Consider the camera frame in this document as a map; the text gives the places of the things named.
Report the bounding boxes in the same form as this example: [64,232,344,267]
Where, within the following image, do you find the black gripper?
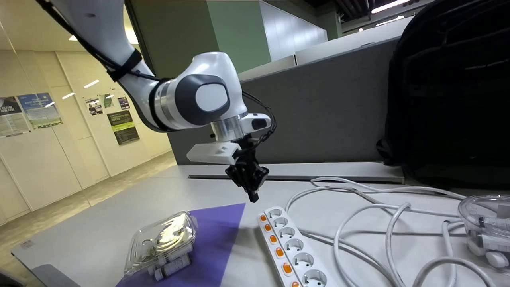
[223,134,271,205]

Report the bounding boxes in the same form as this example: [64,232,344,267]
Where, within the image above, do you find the purple mat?
[116,203,247,287]

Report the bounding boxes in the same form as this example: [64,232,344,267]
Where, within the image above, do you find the white power strip orange switches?
[257,205,338,287]

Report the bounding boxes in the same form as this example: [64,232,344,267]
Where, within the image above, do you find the grey desk divider panel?
[167,36,406,168]

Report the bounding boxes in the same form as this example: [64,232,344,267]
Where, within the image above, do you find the clear plastic container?
[123,211,199,283]

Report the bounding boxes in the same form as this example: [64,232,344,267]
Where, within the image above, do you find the green building pillar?
[123,0,274,83]

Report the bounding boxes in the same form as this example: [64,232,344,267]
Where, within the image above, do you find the black backpack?
[375,0,510,192]

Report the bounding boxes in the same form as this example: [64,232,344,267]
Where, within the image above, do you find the clear bag with charger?
[457,192,510,270]

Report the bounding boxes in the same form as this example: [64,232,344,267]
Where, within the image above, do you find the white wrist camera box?
[185,139,242,166]

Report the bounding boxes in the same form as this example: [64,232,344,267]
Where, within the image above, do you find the white desk edge rail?
[186,161,406,185]

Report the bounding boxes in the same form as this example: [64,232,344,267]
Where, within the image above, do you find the white power strip cable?
[285,177,480,287]

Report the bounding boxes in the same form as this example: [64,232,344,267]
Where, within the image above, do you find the dark green wall poster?
[107,109,142,147]

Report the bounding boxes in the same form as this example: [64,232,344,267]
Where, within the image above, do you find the small wall photo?
[84,98,105,117]

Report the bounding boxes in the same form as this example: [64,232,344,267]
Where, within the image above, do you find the white looped cable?
[332,201,500,287]

